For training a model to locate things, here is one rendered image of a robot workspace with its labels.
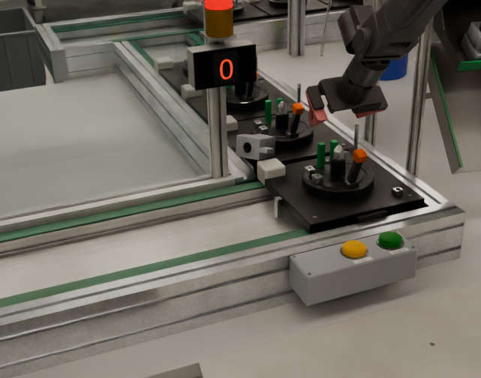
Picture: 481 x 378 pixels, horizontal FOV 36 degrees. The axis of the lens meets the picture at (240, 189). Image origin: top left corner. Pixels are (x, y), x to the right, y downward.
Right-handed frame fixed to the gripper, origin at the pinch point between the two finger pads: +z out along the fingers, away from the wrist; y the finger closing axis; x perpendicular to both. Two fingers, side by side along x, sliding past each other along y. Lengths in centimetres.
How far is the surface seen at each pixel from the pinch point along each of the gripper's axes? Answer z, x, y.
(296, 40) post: 80, -71, -42
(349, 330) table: 0.5, 38.9, 12.2
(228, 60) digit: -4.3, -12.9, 18.4
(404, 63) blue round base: 60, -44, -63
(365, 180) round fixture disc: 5.3, 11.7, -4.0
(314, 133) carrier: 24.3, -9.2, -7.3
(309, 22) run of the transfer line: 85, -81, -52
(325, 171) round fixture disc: 9.3, 6.6, 1.3
